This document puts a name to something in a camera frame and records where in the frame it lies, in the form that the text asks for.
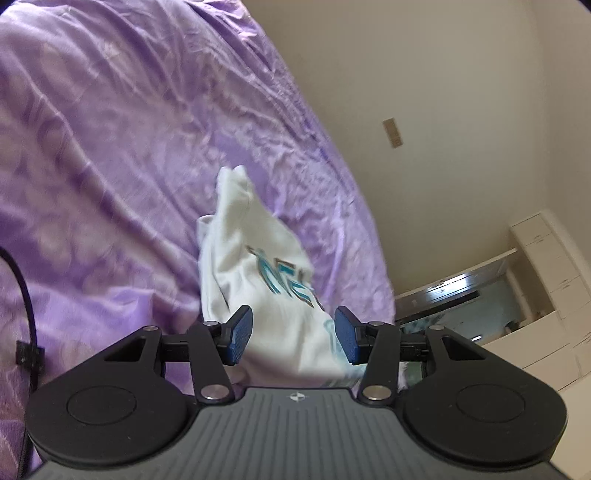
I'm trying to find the white drawer cabinet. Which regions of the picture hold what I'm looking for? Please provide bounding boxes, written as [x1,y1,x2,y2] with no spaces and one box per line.
[510,213,590,328]

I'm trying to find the purple bed cover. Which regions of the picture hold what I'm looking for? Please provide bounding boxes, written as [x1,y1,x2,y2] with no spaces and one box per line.
[0,0,398,480]

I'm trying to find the cream Nevada sweatshirt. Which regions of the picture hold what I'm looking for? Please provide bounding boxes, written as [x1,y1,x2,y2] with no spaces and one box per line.
[197,166,365,388]

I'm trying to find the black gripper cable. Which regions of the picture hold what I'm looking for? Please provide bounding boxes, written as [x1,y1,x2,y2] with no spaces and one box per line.
[0,246,46,480]

